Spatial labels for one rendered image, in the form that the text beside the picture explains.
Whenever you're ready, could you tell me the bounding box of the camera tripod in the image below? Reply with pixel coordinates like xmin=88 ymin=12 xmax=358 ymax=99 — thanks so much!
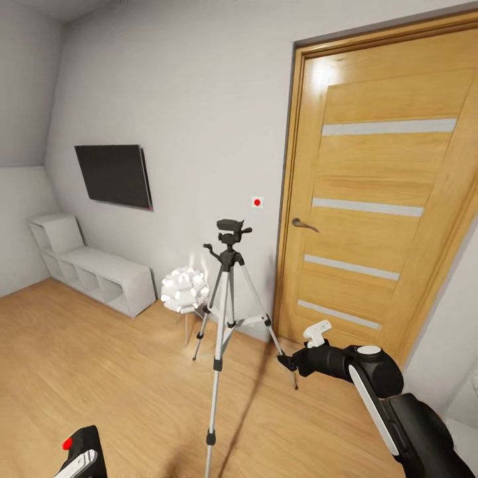
xmin=193 ymin=219 xmax=298 ymax=478

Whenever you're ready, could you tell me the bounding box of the digital camera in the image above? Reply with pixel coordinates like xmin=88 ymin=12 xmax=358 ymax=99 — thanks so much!
xmin=59 ymin=426 xmax=107 ymax=478

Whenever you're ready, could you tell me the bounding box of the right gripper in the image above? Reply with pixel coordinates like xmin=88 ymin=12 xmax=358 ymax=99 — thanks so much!
xmin=277 ymin=339 xmax=334 ymax=377

